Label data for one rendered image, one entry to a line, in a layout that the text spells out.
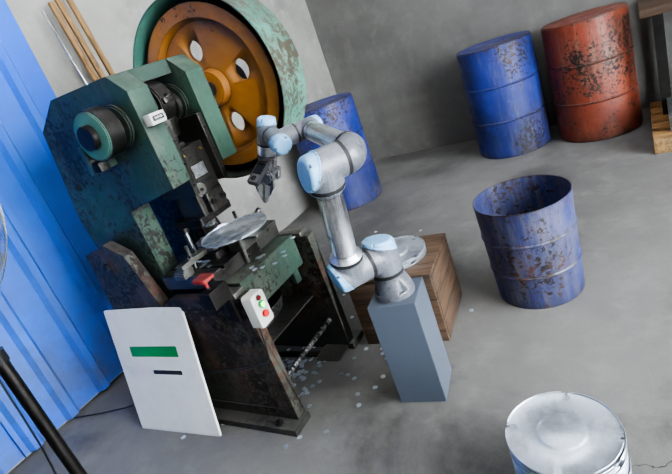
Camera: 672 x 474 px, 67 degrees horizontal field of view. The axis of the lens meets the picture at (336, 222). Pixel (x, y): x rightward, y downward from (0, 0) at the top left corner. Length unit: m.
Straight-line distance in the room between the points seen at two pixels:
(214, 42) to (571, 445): 1.95
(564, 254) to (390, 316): 0.85
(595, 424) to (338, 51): 4.44
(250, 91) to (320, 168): 0.87
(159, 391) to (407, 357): 1.17
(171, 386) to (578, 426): 1.65
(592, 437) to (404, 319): 0.69
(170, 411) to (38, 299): 0.97
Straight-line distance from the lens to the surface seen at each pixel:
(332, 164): 1.51
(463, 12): 4.89
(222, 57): 2.34
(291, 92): 2.15
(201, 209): 2.10
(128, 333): 2.51
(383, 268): 1.79
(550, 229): 2.25
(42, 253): 3.08
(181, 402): 2.47
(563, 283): 2.40
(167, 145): 1.98
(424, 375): 2.01
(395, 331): 1.90
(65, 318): 3.10
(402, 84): 5.17
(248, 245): 2.12
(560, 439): 1.55
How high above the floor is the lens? 1.39
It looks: 20 degrees down
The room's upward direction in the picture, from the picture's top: 20 degrees counter-clockwise
